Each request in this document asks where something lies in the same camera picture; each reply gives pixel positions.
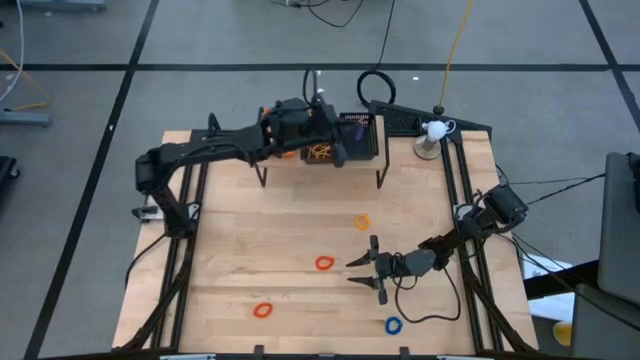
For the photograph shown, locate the grey cabinet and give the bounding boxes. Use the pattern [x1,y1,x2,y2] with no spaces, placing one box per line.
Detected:
[597,151,640,306]

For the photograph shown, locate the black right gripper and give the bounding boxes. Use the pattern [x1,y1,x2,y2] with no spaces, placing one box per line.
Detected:
[344,234,410,307]

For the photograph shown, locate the black perforated plate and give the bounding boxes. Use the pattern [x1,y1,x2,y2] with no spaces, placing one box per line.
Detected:
[368,98,494,140]

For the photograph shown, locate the wooden shelf riser black legs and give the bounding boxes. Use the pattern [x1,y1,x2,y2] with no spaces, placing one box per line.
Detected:
[251,115,391,190]

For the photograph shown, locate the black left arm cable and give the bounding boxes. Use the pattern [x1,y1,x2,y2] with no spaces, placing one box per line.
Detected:
[302,68,321,106]

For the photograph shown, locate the black hanging cable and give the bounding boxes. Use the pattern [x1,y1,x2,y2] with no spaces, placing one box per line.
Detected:
[355,0,399,109]

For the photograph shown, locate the silver metal bracket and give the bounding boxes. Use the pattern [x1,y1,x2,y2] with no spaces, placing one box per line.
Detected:
[132,204,164,222]

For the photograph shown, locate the white paper sheet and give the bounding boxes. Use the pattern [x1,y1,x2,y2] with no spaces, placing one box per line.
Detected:
[519,252,576,321]

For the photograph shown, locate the orange plastic basket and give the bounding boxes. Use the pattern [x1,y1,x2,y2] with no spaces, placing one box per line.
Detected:
[259,105,300,160]

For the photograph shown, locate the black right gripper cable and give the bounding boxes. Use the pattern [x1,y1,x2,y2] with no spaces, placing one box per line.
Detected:
[393,267,462,325]

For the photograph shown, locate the black plastic basket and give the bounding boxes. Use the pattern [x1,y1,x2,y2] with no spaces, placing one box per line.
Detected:
[298,139,337,165]
[339,112,380,161]

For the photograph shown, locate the yellow floor cable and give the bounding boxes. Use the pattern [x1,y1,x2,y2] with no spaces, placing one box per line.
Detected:
[0,48,51,112]

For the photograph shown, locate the black floor cable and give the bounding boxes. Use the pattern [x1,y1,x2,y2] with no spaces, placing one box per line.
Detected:
[272,0,369,29]

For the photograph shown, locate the black table edge rail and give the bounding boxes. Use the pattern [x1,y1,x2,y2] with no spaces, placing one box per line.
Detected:
[37,349,601,360]

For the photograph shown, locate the yellow hanging cable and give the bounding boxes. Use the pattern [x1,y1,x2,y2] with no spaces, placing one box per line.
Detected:
[433,0,475,115]

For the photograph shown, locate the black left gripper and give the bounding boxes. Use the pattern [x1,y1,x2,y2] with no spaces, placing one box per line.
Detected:
[262,97,350,169]

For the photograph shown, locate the white floor cable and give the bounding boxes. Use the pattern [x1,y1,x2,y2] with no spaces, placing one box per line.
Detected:
[0,0,25,104]

